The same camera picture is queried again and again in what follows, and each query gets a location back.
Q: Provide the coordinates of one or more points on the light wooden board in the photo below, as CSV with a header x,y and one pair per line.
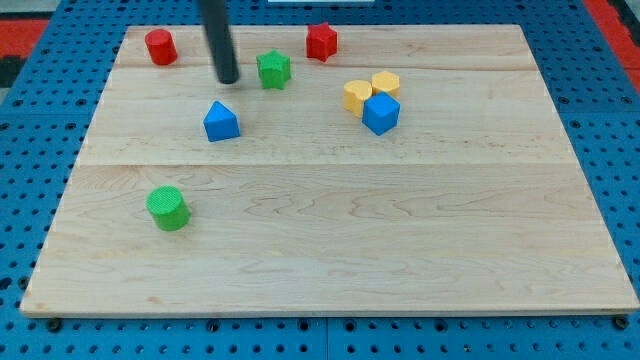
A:
x,y
474,204

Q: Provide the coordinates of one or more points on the green star block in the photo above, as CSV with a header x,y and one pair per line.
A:
x,y
274,69

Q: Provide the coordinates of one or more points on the red star block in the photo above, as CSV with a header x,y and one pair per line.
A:
x,y
321,41

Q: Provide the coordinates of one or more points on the blue cube block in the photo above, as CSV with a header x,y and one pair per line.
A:
x,y
381,113

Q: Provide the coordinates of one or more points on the yellow heart block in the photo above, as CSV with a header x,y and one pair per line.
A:
x,y
355,94

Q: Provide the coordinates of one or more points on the blue triangular prism block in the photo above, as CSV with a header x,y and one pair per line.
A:
x,y
220,123

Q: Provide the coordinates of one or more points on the yellow hexagon block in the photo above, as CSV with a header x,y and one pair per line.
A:
x,y
386,82

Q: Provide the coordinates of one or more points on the green cylinder block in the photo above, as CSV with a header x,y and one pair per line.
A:
x,y
168,209

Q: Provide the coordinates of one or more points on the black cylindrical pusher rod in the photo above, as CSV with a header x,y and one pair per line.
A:
x,y
215,21

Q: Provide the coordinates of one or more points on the red cylinder block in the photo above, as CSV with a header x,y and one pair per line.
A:
x,y
160,46

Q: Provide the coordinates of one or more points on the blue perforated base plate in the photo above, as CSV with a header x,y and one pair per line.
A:
x,y
49,107

